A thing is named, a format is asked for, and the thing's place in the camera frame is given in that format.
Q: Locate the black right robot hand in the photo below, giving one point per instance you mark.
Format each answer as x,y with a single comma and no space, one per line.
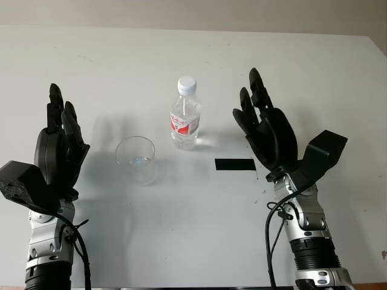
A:
273,136

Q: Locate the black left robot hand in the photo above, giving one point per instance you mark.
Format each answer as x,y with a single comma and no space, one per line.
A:
53,151

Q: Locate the clear water bottle red label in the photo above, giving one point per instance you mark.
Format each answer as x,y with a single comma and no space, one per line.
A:
185,124

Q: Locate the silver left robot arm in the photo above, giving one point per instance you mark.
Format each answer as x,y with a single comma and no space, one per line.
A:
50,241

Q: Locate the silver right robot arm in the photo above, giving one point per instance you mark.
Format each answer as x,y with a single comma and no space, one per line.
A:
311,235

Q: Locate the clear plastic cup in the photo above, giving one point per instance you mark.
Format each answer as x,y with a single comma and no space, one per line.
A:
137,163

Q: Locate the black tape strip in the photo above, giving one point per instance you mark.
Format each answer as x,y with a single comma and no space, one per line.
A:
235,165

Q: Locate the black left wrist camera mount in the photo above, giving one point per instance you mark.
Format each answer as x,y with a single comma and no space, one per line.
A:
22,184

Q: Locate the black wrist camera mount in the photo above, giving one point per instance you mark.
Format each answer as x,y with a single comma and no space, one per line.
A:
22,184
323,154

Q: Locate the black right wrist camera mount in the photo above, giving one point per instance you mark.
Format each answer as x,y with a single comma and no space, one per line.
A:
323,154

